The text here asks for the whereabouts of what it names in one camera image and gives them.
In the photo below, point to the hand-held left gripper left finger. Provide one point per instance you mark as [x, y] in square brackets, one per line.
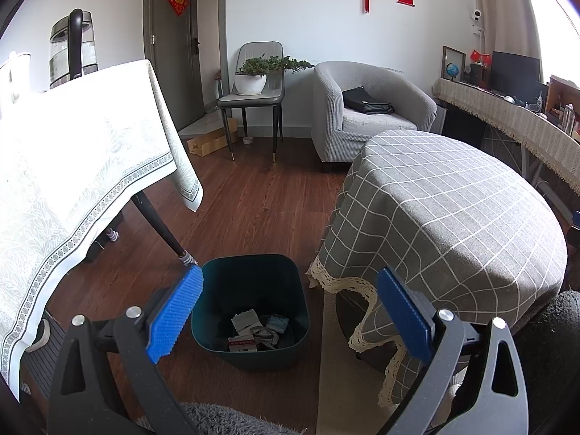
[174, 312]

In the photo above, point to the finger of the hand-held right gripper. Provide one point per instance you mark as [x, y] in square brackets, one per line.
[576, 218]

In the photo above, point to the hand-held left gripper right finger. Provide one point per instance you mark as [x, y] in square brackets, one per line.
[403, 308]

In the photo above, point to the dark teal plastic bin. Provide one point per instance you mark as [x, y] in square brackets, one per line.
[253, 276]

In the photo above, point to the dark table leg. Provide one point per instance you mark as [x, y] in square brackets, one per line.
[154, 217]

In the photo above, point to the grey fleece trouser leg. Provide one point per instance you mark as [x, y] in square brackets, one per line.
[226, 419]
[553, 326]

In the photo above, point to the wooden desk organizer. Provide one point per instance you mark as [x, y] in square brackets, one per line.
[562, 86]

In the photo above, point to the dark ribbed floor mat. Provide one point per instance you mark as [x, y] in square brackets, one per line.
[40, 371]

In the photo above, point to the black monitor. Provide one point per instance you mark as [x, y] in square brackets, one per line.
[516, 72]

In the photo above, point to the flat cardboard box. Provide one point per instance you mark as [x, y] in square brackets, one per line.
[208, 145]

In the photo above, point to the white patterned tablecloth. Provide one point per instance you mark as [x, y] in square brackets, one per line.
[68, 167]

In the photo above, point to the small red flags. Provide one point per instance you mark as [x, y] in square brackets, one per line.
[480, 56]

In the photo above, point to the bright window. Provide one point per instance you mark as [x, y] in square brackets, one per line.
[553, 31]

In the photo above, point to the small blue globe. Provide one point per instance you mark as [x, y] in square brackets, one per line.
[452, 71]

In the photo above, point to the framed picture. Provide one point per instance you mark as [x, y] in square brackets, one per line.
[457, 54]

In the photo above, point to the grey armchair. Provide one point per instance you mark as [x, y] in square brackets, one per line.
[330, 108]

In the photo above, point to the black handbag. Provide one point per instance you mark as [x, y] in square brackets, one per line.
[362, 99]

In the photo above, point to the grey dining chair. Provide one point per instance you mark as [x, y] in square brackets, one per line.
[249, 99]

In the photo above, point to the potted plant in white pot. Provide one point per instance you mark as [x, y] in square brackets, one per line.
[249, 85]

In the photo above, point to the grey door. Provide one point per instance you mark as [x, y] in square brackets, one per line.
[176, 63]

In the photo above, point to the glass electric kettle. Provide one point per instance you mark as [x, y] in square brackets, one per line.
[63, 54]

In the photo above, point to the red door ornament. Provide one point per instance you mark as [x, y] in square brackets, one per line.
[178, 1]

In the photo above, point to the white security camera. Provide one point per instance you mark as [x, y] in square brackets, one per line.
[476, 16]

